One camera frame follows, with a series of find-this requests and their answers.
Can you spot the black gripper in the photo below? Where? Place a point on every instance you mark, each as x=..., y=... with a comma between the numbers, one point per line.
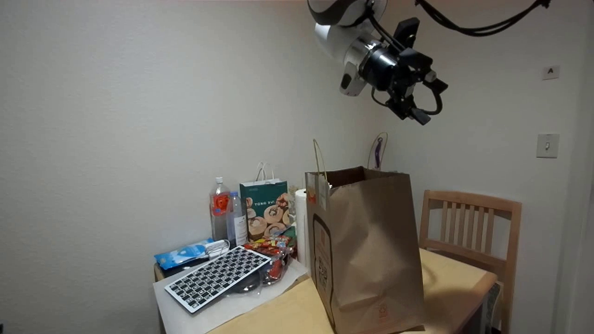
x=401, y=77

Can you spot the brown McDelivery paper bag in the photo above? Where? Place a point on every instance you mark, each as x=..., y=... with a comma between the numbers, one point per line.
x=371, y=253

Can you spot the teal donut print gift bag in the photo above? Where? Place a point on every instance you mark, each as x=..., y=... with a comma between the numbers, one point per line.
x=266, y=210

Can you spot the wooden slat back chair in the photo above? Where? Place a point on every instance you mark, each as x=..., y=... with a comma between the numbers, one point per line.
x=470, y=229

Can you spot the white paper towel roll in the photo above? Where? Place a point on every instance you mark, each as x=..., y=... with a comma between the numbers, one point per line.
x=301, y=229

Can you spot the red snack packet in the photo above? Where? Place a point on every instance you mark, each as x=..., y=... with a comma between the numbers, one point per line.
x=279, y=257

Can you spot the clear plastic bottle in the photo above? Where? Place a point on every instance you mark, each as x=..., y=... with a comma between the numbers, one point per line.
x=238, y=223

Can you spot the water bottle with red label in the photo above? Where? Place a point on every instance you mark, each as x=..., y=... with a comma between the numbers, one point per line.
x=219, y=210

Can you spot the black keyboard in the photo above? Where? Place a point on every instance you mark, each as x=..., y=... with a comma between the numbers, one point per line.
x=215, y=279

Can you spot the blue package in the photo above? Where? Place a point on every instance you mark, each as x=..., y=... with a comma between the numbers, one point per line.
x=186, y=255

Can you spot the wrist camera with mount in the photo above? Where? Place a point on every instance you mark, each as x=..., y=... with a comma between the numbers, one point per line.
x=407, y=30

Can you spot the white light switch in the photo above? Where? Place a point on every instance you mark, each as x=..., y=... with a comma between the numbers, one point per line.
x=546, y=145

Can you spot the small white wall plate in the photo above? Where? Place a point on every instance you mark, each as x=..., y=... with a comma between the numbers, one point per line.
x=551, y=71

